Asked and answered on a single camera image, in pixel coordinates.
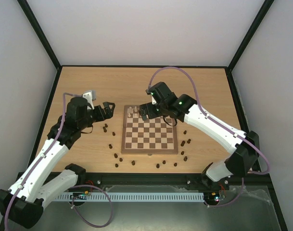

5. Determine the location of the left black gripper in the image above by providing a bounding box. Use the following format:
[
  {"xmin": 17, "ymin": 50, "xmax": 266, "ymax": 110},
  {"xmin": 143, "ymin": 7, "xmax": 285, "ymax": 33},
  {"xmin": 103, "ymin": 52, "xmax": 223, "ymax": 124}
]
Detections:
[{"xmin": 79, "ymin": 102, "xmax": 116, "ymax": 130}]

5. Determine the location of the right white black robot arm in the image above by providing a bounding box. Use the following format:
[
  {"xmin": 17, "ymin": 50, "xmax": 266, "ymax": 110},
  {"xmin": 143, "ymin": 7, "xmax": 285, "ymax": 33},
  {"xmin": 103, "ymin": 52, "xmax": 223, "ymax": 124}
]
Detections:
[{"xmin": 139, "ymin": 82, "xmax": 259, "ymax": 189}]

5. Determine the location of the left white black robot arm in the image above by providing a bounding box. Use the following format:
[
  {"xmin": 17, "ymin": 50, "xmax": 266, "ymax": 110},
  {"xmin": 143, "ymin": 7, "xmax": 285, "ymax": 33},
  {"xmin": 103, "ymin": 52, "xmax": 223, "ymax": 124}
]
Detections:
[{"xmin": 0, "ymin": 95, "xmax": 115, "ymax": 231}]

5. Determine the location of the wooden chess board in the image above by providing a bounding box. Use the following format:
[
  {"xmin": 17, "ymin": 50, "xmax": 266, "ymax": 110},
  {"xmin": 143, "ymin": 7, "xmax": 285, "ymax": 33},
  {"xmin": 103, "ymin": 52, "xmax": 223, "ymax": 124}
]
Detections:
[{"xmin": 121, "ymin": 105, "xmax": 178, "ymax": 155}]

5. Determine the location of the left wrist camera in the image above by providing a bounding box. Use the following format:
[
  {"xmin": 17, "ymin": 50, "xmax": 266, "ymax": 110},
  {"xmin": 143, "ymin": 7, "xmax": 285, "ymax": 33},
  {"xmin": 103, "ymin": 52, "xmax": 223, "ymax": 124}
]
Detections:
[{"xmin": 82, "ymin": 90, "xmax": 96, "ymax": 109}]

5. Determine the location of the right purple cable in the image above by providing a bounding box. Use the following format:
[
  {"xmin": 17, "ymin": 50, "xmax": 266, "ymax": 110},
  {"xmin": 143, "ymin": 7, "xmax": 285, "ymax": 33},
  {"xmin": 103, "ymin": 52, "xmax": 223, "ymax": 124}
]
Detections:
[{"xmin": 149, "ymin": 66, "xmax": 271, "ymax": 208}]

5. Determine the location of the purple cable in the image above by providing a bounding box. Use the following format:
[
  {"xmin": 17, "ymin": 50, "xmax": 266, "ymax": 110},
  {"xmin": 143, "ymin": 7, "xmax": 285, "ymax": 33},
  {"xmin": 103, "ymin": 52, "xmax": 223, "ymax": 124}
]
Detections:
[
  {"xmin": 149, "ymin": 66, "xmax": 271, "ymax": 208},
  {"xmin": 3, "ymin": 92, "xmax": 113, "ymax": 229}
]

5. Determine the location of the white slotted cable duct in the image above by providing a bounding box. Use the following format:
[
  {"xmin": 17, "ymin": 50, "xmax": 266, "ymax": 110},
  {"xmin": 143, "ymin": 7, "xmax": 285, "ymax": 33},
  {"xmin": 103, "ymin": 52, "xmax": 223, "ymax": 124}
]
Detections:
[{"xmin": 54, "ymin": 192, "xmax": 204, "ymax": 203}]

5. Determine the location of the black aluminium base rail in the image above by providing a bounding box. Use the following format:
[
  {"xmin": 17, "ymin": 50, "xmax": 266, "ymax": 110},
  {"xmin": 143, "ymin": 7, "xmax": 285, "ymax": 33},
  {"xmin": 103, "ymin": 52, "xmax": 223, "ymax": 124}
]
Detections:
[{"xmin": 16, "ymin": 172, "xmax": 272, "ymax": 191}]

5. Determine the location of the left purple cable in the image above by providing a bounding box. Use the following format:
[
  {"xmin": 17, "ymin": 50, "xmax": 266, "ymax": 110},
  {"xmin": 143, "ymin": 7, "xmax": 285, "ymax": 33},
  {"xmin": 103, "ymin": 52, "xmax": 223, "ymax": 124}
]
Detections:
[{"xmin": 3, "ymin": 92, "xmax": 113, "ymax": 229}]

